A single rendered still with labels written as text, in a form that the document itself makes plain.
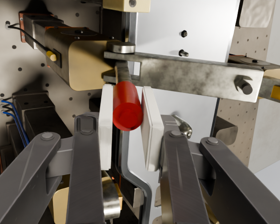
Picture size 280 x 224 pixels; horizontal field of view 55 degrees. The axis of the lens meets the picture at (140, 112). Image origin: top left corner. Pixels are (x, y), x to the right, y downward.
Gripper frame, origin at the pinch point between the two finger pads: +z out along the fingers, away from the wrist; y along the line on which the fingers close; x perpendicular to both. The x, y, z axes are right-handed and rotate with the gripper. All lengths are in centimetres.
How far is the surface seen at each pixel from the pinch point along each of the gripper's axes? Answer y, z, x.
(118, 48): -0.7, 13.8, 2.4
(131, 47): 0.7, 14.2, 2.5
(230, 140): 25.7, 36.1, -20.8
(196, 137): 15.6, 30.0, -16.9
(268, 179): 158, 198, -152
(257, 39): 49, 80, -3
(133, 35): 1.2, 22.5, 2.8
